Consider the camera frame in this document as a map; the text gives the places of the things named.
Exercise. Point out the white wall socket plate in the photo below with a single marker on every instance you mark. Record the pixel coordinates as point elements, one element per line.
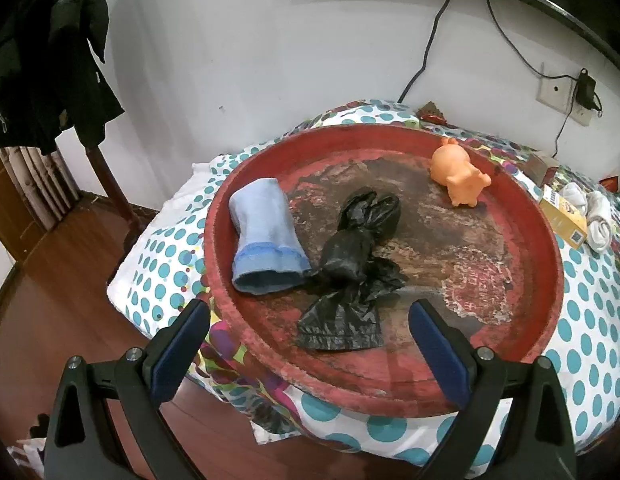
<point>557,92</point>

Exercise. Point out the wooden coat stand pole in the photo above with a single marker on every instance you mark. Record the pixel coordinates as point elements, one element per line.
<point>116,196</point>

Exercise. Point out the yellow medicine box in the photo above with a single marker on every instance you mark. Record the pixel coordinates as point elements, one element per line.
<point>565,220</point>

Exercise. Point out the blue rolled sock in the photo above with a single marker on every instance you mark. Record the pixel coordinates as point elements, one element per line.
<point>269,257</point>

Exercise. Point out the round red tray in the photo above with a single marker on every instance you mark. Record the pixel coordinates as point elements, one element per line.
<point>492,271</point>

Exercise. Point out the red cigarette box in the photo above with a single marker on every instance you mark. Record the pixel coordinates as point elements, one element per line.
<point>540,168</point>

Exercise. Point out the black plastic bag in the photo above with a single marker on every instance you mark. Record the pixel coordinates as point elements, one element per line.
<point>351,279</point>

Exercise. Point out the black power adapter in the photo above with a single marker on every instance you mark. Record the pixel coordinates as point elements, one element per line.
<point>585,91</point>

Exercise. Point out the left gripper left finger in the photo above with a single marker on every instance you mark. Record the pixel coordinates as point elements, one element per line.
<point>82,441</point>

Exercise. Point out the wooden striped door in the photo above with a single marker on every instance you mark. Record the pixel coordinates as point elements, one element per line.
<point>36,192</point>

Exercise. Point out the red candy wrapper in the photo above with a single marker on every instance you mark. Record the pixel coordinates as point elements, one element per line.
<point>430,113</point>

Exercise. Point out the white rolled towel right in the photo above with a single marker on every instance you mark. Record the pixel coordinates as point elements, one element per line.
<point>595,207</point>

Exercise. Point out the orange rubber pig toy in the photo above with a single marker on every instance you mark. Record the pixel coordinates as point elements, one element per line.
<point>450,166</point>

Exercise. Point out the dark hanging jacket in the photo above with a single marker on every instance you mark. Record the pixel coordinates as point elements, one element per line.
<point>50,78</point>

